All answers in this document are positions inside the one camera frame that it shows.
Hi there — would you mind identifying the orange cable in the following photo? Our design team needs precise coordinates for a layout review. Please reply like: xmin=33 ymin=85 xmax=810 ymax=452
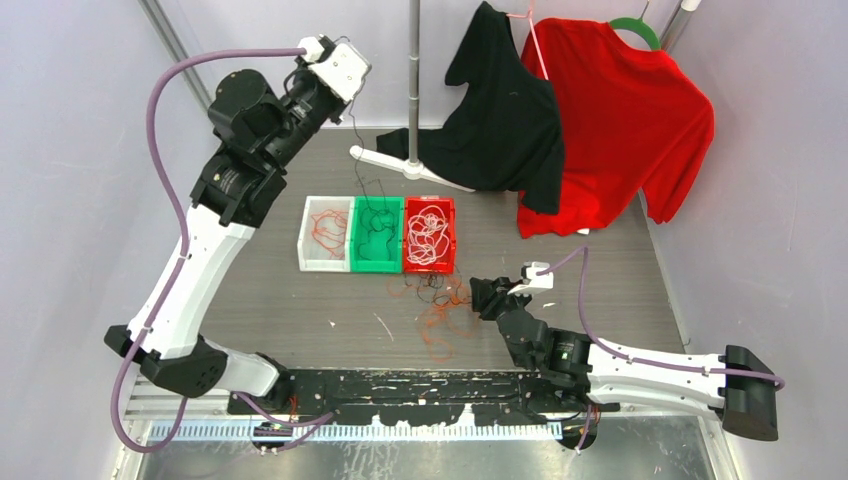
xmin=309 ymin=208 xmax=351 ymax=261
xmin=387 ymin=272 xmax=482 ymax=362

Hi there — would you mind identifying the cable bundle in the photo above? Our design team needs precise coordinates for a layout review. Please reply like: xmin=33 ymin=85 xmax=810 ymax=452
xmin=404 ymin=271 xmax=475 ymax=313

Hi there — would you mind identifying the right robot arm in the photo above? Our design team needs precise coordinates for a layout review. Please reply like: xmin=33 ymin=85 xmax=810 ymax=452
xmin=469 ymin=277 xmax=779 ymax=442

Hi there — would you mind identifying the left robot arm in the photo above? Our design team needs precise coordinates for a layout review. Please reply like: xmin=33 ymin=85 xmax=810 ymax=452
xmin=105 ymin=67 xmax=363 ymax=413

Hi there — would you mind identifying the red plastic bin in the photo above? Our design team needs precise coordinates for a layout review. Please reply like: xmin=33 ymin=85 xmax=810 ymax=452
xmin=402 ymin=196 xmax=457 ymax=275

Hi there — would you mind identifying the green plastic bin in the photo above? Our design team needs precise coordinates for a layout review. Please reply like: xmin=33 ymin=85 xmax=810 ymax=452
xmin=350 ymin=196 xmax=404 ymax=274

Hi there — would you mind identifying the white rack base foot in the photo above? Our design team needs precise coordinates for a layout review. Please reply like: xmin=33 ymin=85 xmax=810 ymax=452
xmin=349 ymin=145 xmax=474 ymax=192

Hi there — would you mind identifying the garment rack pole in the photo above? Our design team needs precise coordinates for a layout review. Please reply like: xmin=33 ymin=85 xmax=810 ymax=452
xmin=408 ymin=0 xmax=421 ymax=168

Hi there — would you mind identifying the white plastic bin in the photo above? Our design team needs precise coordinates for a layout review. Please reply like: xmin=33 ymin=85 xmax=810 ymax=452
xmin=297 ymin=195 xmax=355 ymax=273

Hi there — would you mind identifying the black t-shirt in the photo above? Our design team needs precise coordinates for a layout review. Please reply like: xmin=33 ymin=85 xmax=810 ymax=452
xmin=418 ymin=1 xmax=565 ymax=215

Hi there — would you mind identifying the red t-shirt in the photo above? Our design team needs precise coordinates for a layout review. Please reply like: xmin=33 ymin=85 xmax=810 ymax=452
xmin=517 ymin=18 xmax=715 ymax=238

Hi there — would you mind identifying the pink hanger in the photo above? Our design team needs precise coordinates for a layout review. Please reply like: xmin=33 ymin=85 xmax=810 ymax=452
xmin=507 ymin=0 xmax=549 ymax=81

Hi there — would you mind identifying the green hanger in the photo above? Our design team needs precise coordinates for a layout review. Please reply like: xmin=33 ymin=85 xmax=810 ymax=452
xmin=608 ymin=0 xmax=662 ymax=51

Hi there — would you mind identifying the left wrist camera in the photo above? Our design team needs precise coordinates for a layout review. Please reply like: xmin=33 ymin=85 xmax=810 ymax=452
xmin=297 ymin=35 xmax=372 ymax=105

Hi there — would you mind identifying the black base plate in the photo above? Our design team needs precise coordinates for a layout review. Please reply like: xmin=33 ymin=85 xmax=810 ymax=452
xmin=216 ymin=369 xmax=591 ymax=427

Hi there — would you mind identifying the aluminium frame rail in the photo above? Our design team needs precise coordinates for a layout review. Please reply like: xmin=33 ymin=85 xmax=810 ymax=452
xmin=138 ymin=0 xmax=213 ymax=114

